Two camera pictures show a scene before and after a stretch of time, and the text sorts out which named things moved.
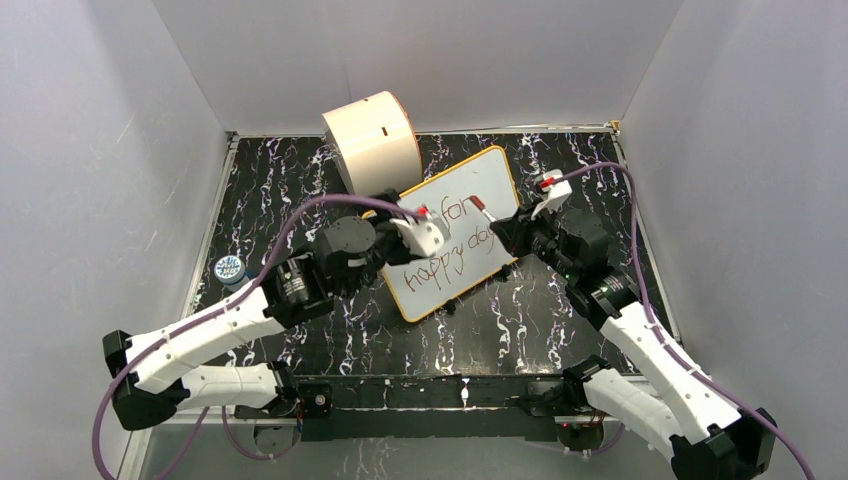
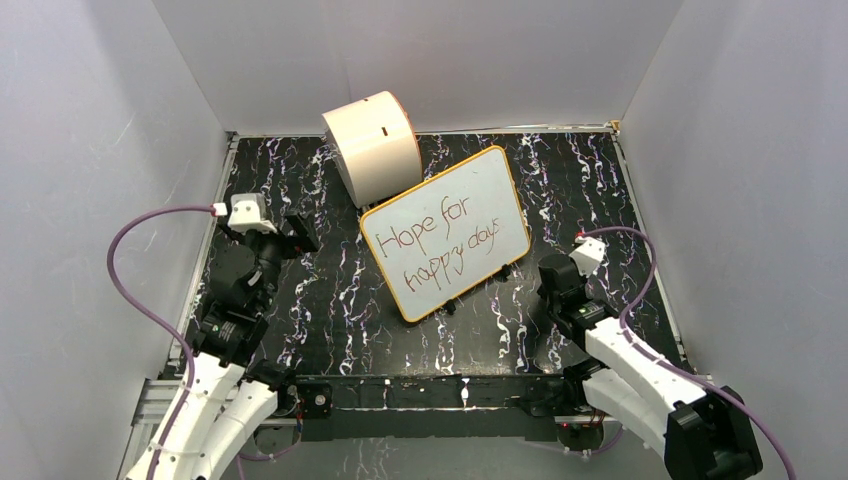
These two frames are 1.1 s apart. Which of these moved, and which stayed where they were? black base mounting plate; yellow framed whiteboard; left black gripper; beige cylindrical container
Moved: left black gripper
Stayed: black base mounting plate; beige cylindrical container; yellow framed whiteboard
